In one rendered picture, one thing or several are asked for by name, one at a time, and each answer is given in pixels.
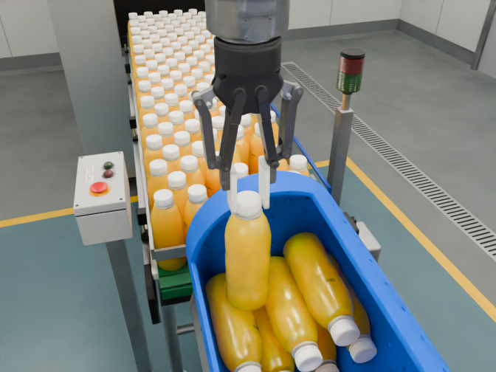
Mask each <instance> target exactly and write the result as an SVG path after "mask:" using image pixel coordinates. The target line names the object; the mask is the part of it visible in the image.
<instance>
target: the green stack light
mask: <svg viewBox="0 0 496 372"><path fill-rule="evenodd" d="M362 73H363V72H362ZM362 73H360V74H358V75H347V74H344V73H341V72H340V71H339V70H338V73H337V85H336V88H337V90H339V91H341V92H345V93H355V92H358V91H359V90H360V87H361V82H362Z"/></svg>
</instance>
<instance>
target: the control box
mask: <svg viewBox="0 0 496 372"><path fill-rule="evenodd" d="M108 161H110V162H112V163H113V164H114V167H113V168H110V169H105V168H104V167H103V164H104V163H105V162H108ZM91 165H92V167H91ZM88 168H89V170H91V171H89V170H88ZM106 170H111V171H113V173H114V175H113V176H112V177H109V178H106V177H104V176H103V172H104V171H106ZM89 172H91V173H89ZM89 174H91V175H89ZM87 179H88V181H89V182H87ZM95 182H106V183H107V184H108V188H107V189H106V190H105V191H103V192H102V193H93V192H91V191H90V186H91V185H92V184H94V183H95ZM73 210H74V213H75V216H76V220H77V225H78V227H79V230H80V235H81V238H82V240H83V245H85V246H86V245H91V244H99V243H104V242H109V241H117V240H122V239H127V238H132V236H133V235H132V223H131V201H130V189H129V182H128V175H127V171H126V167H125V161H124V156H123V152H122V151H121V152H114V153H108V154H97V155H91V156H80V157H78V164H77V178H76V185H75V198H74V206H73Z"/></svg>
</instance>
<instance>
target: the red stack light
mask: <svg viewBox="0 0 496 372"><path fill-rule="evenodd" d="M364 63H365V57H364V58H361V59H348V58H344V57H343V56H341V55H340V61H339V67H338V70H339V71H340V72H341V73H344V74H347V75H358V74H360V73H362V72H363V68H364Z"/></svg>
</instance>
